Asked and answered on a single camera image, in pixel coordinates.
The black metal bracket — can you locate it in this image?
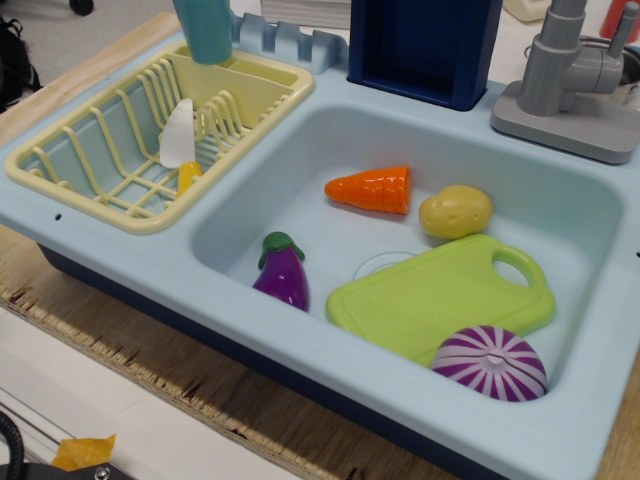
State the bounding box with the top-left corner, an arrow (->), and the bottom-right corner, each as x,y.
20,463 -> 130,480

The cream object at top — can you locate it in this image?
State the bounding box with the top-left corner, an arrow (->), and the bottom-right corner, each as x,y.
503,0 -> 552,23

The red object at top right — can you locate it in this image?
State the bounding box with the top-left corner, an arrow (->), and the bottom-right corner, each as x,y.
599,0 -> 639,44

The teal plastic cup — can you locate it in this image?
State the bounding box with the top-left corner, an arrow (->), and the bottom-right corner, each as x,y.
173,0 -> 232,65

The pale yellow drying rack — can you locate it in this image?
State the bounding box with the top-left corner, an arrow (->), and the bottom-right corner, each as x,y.
5,41 -> 314,234

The orange toy carrot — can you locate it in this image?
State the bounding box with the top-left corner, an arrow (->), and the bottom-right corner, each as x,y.
324,165 -> 412,215

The toy knife yellow handle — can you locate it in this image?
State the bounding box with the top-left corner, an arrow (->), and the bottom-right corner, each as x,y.
159,98 -> 202,198

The dark blue plastic box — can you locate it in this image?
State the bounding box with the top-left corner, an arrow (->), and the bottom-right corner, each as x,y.
347,0 -> 502,111

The yellow toy potato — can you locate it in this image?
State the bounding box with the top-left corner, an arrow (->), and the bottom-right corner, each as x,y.
419,185 -> 494,240

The light blue plate holder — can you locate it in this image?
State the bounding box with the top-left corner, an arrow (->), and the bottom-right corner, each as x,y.
231,13 -> 349,75

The grey toy faucet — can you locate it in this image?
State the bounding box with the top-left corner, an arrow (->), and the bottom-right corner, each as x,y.
491,1 -> 639,165

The light blue toy sink unit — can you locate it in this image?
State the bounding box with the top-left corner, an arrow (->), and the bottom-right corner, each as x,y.
0,30 -> 640,480

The purple toy eggplant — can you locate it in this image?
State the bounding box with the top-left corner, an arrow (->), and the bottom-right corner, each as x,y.
253,231 -> 311,312

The green toy cutting board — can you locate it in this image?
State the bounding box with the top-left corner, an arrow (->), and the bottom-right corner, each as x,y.
326,234 -> 556,366

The purple striped toy onion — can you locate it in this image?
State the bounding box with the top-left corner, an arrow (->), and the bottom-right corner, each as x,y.
430,326 -> 548,402

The yellow tape piece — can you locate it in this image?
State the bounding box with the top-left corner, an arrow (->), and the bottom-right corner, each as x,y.
51,434 -> 116,472

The black cable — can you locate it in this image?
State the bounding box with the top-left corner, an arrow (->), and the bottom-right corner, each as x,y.
0,410 -> 25,480

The black bag at left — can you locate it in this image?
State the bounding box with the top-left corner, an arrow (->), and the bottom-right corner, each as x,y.
1,18 -> 42,113

